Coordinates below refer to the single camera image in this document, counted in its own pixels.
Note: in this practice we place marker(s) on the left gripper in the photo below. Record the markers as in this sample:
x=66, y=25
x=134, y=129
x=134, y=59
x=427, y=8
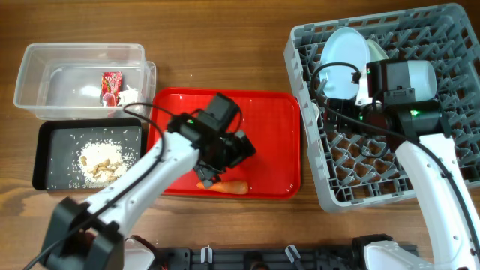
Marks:
x=209, y=169

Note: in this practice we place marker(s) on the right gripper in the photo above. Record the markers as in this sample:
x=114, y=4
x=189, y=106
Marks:
x=338, y=113

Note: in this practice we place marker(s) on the orange carrot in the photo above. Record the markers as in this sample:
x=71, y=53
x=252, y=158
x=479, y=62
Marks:
x=227, y=187

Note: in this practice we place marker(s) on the light blue plate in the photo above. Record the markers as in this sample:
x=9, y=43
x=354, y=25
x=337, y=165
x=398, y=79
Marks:
x=348, y=46

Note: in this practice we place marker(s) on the green bowl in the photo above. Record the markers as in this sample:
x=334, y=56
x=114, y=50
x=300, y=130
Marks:
x=376, y=51

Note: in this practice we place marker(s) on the rice and food scraps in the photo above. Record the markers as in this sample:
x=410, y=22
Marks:
x=89, y=158

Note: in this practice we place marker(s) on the white tissue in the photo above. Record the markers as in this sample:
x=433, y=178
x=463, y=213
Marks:
x=127, y=96

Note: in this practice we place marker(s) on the red snack wrapper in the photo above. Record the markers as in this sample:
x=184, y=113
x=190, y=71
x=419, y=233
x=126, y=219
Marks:
x=111, y=85

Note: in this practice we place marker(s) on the white plastic spoon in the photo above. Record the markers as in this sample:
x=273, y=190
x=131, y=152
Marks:
x=316, y=111

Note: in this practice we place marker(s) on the light blue bowl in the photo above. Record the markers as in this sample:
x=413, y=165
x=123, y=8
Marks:
x=423, y=79

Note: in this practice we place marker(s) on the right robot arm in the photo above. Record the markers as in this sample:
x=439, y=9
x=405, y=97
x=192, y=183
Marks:
x=397, y=100

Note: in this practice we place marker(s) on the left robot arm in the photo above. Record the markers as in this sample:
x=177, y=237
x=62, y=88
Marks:
x=92, y=234

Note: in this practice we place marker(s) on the grey dishwasher rack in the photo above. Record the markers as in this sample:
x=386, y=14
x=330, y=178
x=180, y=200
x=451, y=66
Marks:
x=350, y=172

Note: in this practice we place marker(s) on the black food waste tray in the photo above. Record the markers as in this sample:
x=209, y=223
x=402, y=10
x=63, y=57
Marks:
x=45, y=138

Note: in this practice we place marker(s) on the clear plastic waste bin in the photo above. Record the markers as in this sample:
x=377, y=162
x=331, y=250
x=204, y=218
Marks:
x=63, y=80

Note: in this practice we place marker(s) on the red serving tray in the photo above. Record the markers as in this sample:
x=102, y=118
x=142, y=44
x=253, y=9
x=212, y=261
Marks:
x=272, y=122

